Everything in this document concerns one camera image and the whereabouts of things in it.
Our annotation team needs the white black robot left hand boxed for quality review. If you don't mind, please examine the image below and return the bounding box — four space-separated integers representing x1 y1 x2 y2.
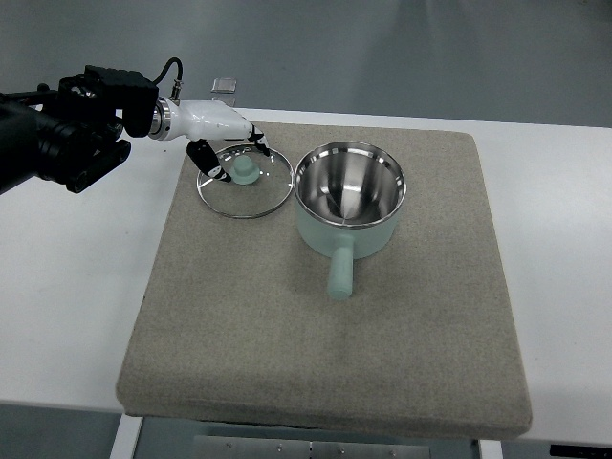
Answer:
148 98 271 183

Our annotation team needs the glass lid with green knob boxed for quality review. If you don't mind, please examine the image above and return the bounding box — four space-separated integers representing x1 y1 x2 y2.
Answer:
196 143 294 219

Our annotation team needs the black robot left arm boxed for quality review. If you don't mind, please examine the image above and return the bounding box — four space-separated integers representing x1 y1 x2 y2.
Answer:
1 57 183 193

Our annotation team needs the small clear plastic block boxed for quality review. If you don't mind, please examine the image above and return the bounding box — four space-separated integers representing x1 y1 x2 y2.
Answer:
210 77 237 107

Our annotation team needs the mint green saucepan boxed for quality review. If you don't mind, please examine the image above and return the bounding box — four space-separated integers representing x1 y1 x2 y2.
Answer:
293 141 406 300

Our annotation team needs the beige felt mat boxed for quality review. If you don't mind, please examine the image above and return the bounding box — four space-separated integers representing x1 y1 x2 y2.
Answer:
116 123 532 439

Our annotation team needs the grey metal plate below table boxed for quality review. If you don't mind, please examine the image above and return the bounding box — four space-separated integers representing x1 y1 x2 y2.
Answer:
190 435 431 459

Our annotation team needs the black label strip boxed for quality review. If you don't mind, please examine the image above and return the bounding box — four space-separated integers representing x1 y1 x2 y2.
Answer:
549 444 612 459

